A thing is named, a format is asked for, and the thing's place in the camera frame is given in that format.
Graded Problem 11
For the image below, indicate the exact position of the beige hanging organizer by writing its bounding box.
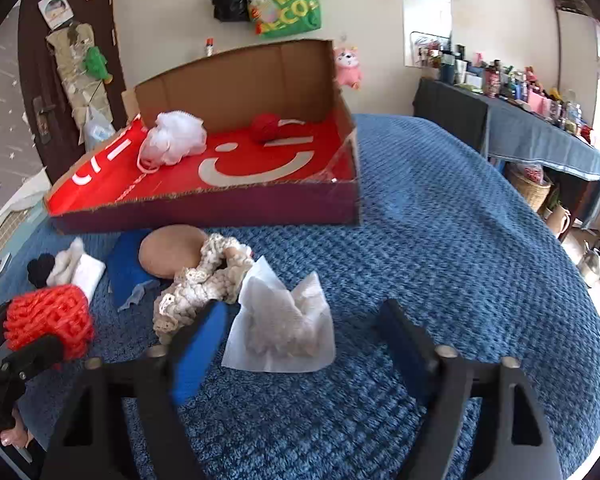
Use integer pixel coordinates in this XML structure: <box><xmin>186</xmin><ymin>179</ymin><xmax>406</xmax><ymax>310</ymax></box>
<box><xmin>45</xmin><ymin>21</ymin><xmax>112</xmax><ymax>122</ymax></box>

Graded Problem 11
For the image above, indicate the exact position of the door handle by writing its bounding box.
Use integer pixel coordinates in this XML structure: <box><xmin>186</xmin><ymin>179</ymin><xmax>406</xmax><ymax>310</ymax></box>
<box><xmin>32</xmin><ymin>95</ymin><xmax>57</xmax><ymax>137</ymax></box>

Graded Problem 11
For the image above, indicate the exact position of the blue cloth pouch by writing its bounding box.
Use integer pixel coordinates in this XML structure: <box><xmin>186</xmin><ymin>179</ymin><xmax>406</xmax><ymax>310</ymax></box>
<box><xmin>105</xmin><ymin>230</ymin><xmax>162</xmax><ymax>312</ymax></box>

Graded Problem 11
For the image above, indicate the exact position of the person's left hand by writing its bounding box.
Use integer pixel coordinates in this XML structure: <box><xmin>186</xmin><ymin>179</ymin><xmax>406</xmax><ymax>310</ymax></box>
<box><xmin>0</xmin><ymin>406</ymin><xmax>35</xmax><ymax>452</ymax></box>

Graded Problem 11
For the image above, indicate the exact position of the row of cosmetic bottles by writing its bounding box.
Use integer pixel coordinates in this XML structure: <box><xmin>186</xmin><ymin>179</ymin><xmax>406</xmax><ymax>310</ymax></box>
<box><xmin>414</xmin><ymin>42</ymin><xmax>597</xmax><ymax>142</ymax></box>

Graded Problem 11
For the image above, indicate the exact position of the paper sheet on door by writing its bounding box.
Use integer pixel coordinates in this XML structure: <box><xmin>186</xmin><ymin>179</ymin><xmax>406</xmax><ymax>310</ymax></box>
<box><xmin>37</xmin><ymin>0</ymin><xmax>74</xmax><ymax>29</ymax></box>

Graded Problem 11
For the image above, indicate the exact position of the green plush toy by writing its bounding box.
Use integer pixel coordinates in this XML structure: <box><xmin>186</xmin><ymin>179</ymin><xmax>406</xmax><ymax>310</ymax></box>
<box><xmin>82</xmin><ymin>46</ymin><xmax>114</xmax><ymax>86</ymax></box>

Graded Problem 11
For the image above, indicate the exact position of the red spiky ball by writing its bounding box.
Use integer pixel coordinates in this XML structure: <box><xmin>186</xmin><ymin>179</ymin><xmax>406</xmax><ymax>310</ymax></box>
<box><xmin>3</xmin><ymin>284</ymin><xmax>96</xmax><ymax>364</ymax></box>

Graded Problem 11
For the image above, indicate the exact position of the white fluffy star ornament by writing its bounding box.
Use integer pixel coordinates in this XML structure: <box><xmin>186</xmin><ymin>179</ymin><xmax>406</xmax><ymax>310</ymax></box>
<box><xmin>46</xmin><ymin>237</ymin><xmax>86</xmax><ymax>287</ymax></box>

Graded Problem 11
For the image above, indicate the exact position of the white mesh bath pouf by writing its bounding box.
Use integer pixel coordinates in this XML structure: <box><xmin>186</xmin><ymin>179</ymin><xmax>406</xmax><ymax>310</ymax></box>
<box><xmin>138</xmin><ymin>109</ymin><xmax>207</xmax><ymax>175</ymax></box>

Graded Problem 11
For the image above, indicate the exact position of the black yarn pompom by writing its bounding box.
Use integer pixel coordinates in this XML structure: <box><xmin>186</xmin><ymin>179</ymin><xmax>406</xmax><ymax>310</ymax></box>
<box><xmin>27</xmin><ymin>254</ymin><xmax>56</xmax><ymax>289</ymax></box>

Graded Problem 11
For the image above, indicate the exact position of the white folded cloth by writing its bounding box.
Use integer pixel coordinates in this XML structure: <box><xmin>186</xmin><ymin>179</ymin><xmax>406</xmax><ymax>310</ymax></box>
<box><xmin>71</xmin><ymin>253</ymin><xmax>106</xmax><ymax>304</ymax></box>

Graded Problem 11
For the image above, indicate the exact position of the dark box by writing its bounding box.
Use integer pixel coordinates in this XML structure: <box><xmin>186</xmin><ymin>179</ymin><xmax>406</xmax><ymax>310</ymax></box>
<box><xmin>552</xmin><ymin>0</ymin><xmax>595</xmax><ymax>17</ymax></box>

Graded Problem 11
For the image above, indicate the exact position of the white plastic bag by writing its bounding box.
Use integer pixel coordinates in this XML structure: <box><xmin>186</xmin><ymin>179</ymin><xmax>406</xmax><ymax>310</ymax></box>
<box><xmin>82</xmin><ymin>105</ymin><xmax>116</xmax><ymax>152</ymax></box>

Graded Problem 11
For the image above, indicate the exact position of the green tote bag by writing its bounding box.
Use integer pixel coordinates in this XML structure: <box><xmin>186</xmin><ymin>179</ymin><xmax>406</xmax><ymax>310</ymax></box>
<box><xmin>247</xmin><ymin>0</ymin><xmax>324</xmax><ymax>39</ymax></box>

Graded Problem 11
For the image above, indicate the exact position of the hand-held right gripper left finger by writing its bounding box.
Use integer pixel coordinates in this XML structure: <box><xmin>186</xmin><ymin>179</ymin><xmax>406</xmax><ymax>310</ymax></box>
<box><xmin>40</xmin><ymin>300</ymin><xmax>231</xmax><ymax>480</ymax></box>

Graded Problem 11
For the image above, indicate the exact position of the pink plush toy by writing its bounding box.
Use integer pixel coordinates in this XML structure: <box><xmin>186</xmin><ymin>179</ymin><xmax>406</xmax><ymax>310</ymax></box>
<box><xmin>332</xmin><ymin>45</ymin><xmax>365</xmax><ymax>91</ymax></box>

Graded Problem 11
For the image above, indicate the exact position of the wall mirror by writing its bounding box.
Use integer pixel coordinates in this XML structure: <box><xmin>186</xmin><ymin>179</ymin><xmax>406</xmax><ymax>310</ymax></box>
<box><xmin>402</xmin><ymin>0</ymin><xmax>454</xmax><ymax>69</ymax></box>

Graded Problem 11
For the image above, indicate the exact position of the white cabinet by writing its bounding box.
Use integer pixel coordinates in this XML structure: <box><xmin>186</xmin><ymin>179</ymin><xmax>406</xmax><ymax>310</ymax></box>
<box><xmin>556</xmin><ymin>10</ymin><xmax>600</xmax><ymax>106</ymax></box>

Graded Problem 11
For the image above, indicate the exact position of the dark brown door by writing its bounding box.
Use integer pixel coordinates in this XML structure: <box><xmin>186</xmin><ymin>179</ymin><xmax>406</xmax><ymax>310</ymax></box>
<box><xmin>17</xmin><ymin>0</ymin><xmax>129</xmax><ymax>172</ymax></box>

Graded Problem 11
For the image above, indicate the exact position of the white tissue packet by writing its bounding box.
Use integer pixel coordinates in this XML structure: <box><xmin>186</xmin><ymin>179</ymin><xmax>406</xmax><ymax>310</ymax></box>
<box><xmin>221</xmin><ymin>256</ymin><xmax>337</xmax><ymax>374</ymax></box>

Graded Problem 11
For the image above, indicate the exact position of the tan round powder puff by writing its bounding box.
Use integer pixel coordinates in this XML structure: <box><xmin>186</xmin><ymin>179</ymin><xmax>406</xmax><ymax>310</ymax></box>
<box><xmin>138</xmin><ymin>225</ymin><xmax>209</xmax><ymax>279</ymax></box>

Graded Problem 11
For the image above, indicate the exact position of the metal kettle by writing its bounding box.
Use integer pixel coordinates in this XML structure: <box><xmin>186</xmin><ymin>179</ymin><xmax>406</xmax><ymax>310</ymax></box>
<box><xmin>577</xmin><ymin>240</ymin><xmax>600</xmax><ymax>289</ymax></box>

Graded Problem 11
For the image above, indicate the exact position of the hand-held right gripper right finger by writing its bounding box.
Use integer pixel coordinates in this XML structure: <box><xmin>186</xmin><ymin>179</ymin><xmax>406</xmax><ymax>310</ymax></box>
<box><xmin>377</xmin><ymin>299</ymin><xmax>563</xmax><ymax>480</ymax></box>

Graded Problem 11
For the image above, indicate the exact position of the table with blue cloth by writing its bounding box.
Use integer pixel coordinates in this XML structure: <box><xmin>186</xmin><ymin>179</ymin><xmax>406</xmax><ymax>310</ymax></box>
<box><xmin>414</xmin><ymin>77</ymin><xmax>600</xmax><ymax>227</ymax></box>

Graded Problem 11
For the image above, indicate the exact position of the wicker basket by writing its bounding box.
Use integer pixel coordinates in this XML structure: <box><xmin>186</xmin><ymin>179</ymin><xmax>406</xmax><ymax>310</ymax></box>
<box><xmin>502</xmin><ymin>162</ymin><xmax>554</xmax><ymax>214</ymax></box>

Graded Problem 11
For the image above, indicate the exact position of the beige jug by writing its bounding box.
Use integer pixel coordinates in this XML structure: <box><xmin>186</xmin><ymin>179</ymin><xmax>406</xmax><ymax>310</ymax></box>
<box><xmin>547</xmin><ymin>202</ymin><xmax>574</xmax><ymax>239</ymax></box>

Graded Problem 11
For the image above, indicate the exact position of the red yarn pompom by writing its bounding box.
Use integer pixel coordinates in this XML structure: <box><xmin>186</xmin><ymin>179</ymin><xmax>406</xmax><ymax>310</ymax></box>
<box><xmin>250</xmin><ymin>112</ymin><xmax>307</xmax><ymax>146</ymax></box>

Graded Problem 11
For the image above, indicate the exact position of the cardboard box with red lining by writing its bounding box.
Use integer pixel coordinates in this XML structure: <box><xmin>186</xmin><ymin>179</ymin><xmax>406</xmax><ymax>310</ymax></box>
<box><xmin>44</xmin><ymin>37</ymin><xmax>363</xmax><ymax>235</ymax></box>

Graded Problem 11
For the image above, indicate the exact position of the cream crochet scrunchie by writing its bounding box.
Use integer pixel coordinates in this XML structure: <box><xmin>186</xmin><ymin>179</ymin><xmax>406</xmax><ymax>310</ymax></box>
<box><xmin>152</xmin><ymin>233</ymin><xmax>255</xmax><ymax>346</ymax></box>

